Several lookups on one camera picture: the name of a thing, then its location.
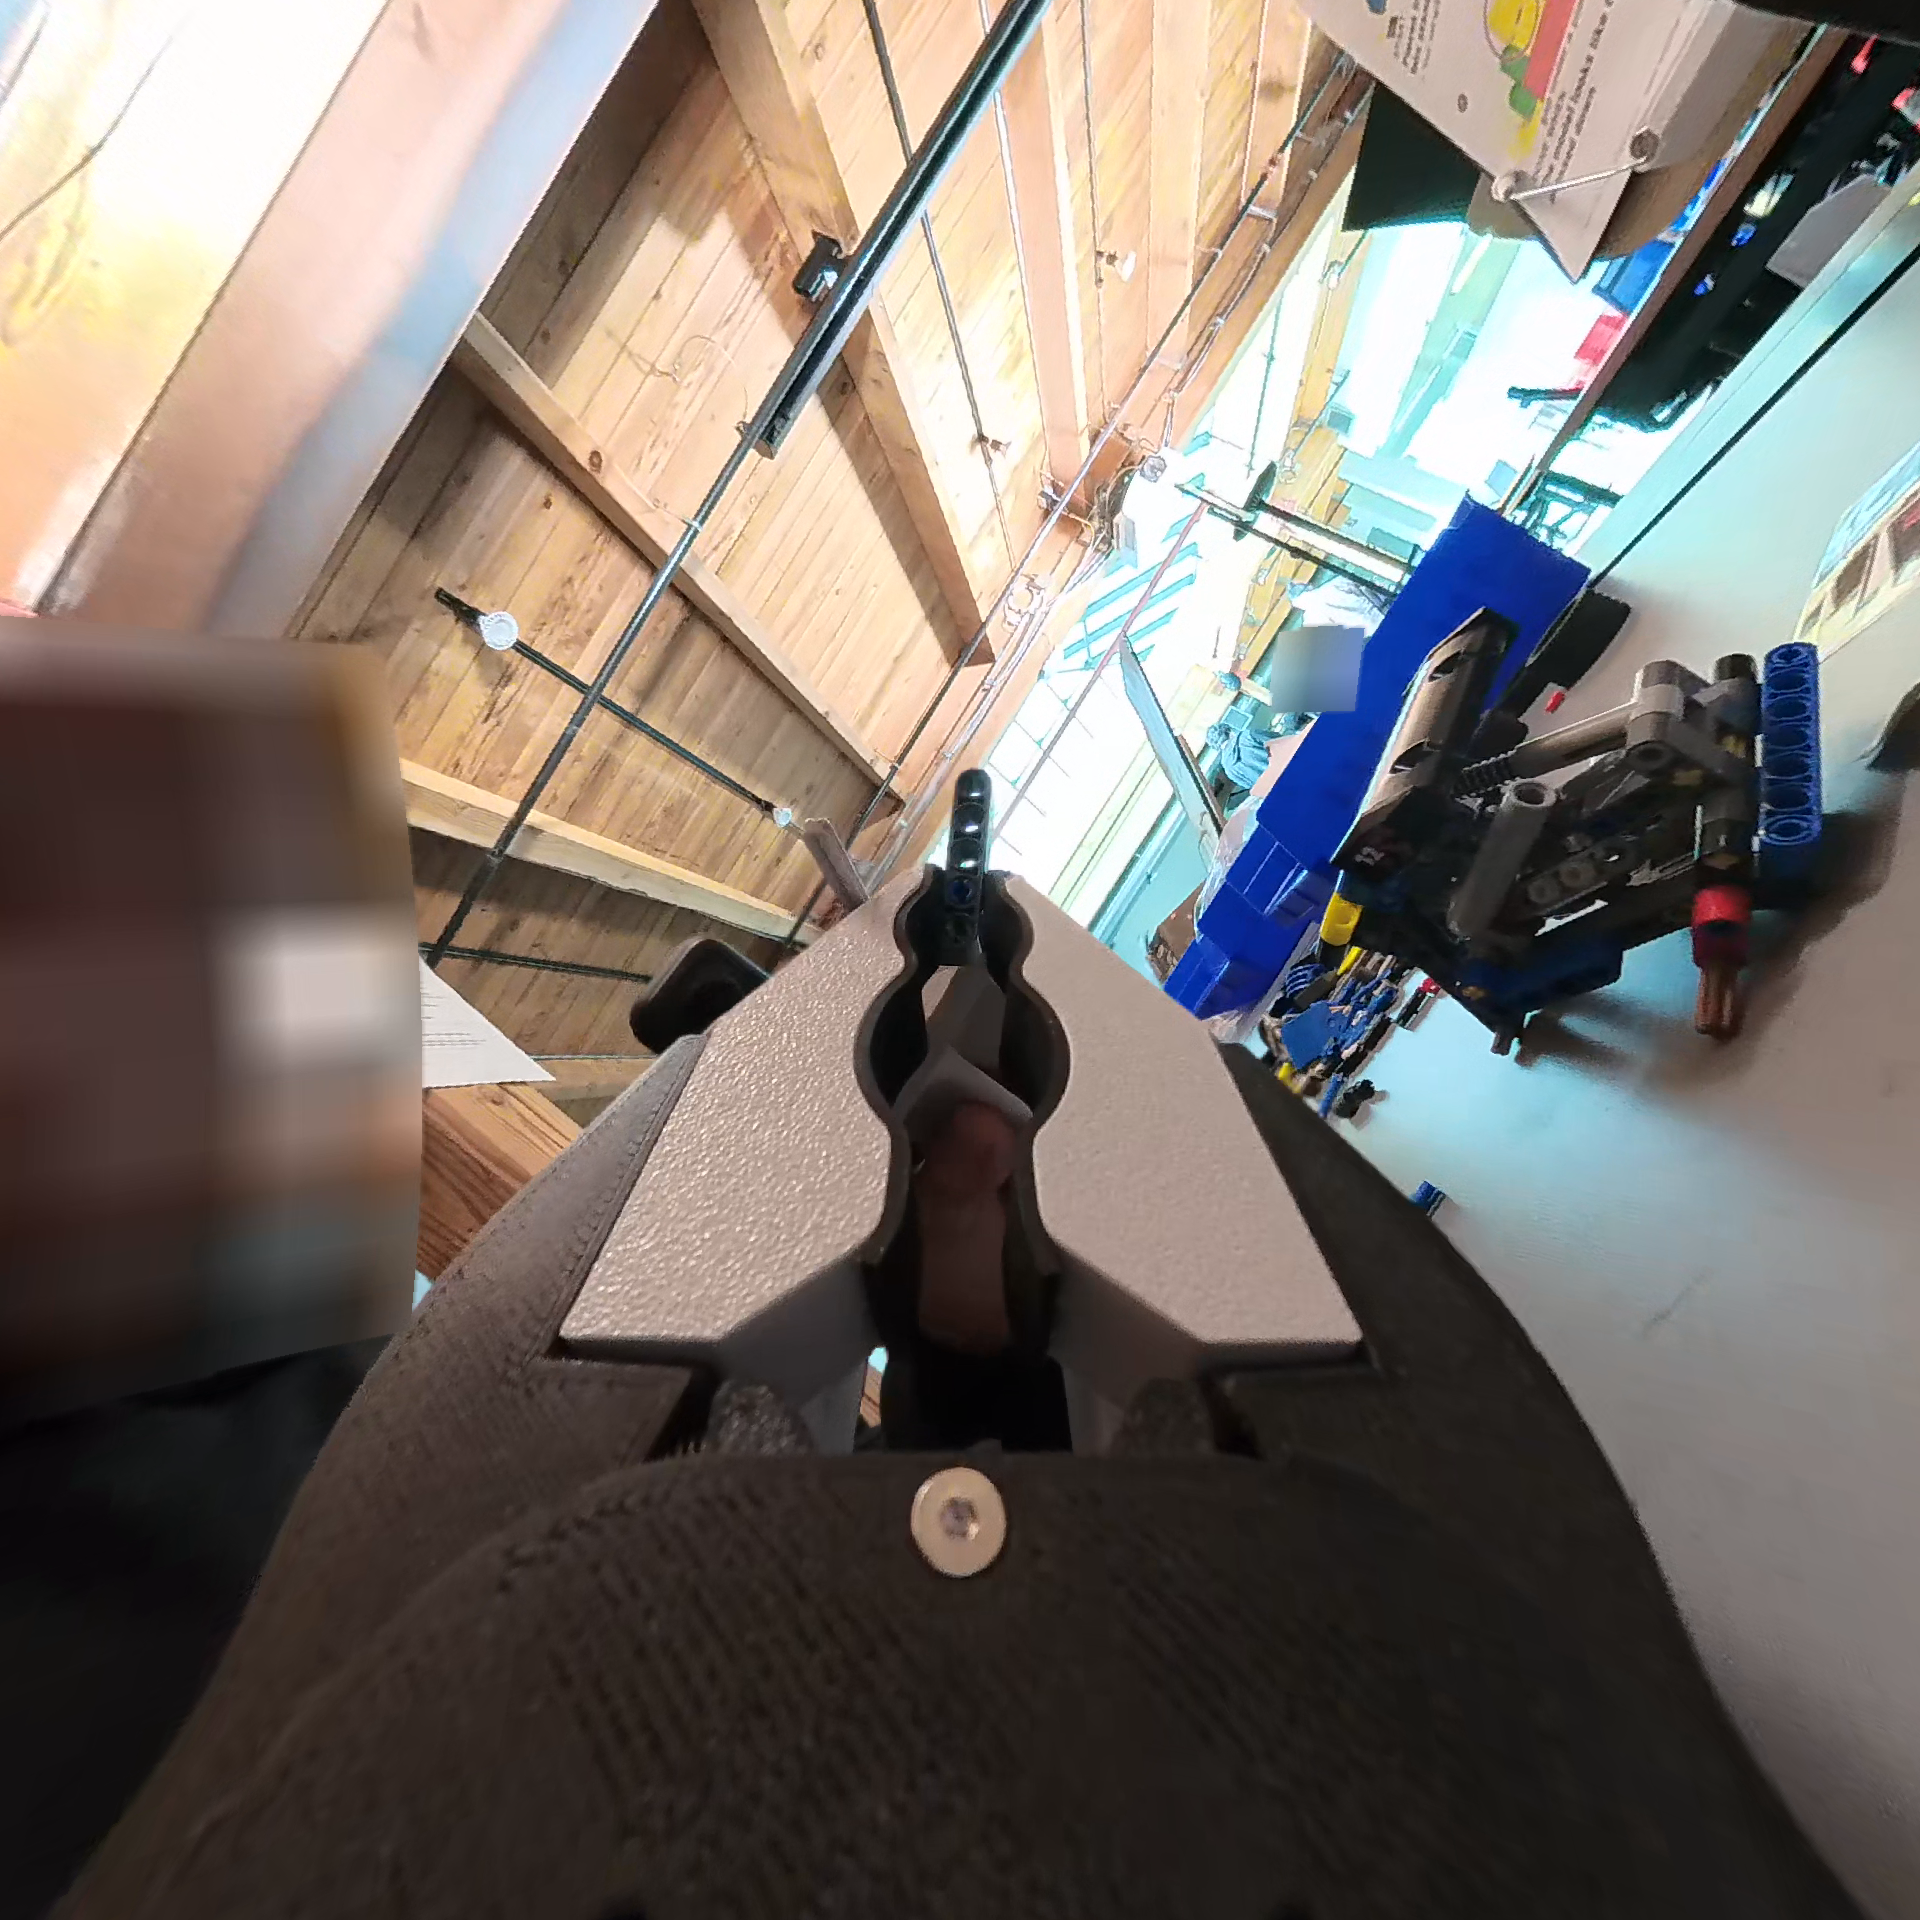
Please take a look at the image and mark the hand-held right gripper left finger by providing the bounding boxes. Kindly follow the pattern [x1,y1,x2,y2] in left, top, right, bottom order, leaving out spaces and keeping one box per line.
[556,872,953,1446]

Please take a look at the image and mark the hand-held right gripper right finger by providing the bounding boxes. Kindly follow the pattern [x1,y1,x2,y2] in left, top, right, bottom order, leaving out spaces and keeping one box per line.
[979,873,1370,1446]

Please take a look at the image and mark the grey bent lego beam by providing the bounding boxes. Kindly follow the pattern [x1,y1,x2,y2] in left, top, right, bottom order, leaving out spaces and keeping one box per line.
[942,768,998,965]

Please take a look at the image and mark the pile of loose lego parts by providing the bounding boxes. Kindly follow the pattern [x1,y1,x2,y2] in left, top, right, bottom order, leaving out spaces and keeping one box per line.
[1257,961,1444,1125]

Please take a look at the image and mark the partly built lego model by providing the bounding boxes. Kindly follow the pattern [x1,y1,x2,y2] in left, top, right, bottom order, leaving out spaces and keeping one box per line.
[1332,608,1827,1056]

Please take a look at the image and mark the lego sticker sheet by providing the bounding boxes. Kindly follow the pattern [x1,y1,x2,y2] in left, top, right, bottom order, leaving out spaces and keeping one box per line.
[1791,463,1920,665]

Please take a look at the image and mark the person's right hand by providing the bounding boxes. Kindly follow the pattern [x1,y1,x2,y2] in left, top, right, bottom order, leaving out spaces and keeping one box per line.
[914,1101,1014,1339]

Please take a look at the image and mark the small blue plastic bin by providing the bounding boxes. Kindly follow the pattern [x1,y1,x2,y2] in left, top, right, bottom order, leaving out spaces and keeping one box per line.
[1161,863,1339,1038]

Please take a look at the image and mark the large blue plastic bin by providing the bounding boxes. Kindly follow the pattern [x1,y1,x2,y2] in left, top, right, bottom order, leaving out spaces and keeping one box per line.
[1252,496,1593,904]

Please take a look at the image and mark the black floor lamp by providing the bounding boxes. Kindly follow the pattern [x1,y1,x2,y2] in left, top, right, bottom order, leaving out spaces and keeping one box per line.
[1177,457,1426,601]

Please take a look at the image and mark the printed instruction poster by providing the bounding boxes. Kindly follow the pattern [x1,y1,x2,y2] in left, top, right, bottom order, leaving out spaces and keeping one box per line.
[1297,0,1849,283]

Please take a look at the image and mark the black ceiling track rail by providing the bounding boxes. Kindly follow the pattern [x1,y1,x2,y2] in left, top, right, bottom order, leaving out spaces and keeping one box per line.
[749,0,1052,461]

